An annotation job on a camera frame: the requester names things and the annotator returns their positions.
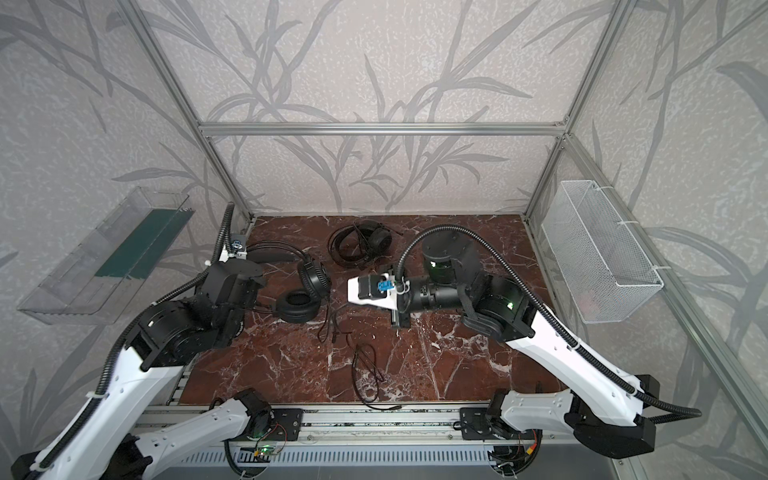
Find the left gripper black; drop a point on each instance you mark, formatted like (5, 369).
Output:
(241, 279)

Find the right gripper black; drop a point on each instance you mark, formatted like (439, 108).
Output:
(399, 303)

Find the black headphones with cable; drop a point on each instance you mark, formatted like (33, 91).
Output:
(303, 304)
(360, 243)

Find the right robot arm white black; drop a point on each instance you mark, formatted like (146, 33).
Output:
(608, 410)

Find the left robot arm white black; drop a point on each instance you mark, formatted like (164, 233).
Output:
(154, 348)

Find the green mat in bin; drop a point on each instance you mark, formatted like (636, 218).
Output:
(137, 256)

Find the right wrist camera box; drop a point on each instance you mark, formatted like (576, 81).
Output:
(375, 290)

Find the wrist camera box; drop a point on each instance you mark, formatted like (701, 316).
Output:
(375, 290)
(233, 249)

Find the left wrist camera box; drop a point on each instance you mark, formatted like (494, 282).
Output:
(233, 249)

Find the clear plastic wall bin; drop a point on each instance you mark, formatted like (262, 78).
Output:
(95, 283)

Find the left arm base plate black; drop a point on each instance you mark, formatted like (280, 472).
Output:
(279, 425)

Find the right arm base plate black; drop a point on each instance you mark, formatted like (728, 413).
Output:
(473, 424)

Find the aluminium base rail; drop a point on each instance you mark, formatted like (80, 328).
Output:
(348, 424)

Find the aluminium frame crossbar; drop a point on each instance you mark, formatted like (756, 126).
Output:
(219, 129)

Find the white wire mesh basket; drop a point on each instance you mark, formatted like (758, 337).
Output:
(607, 273)

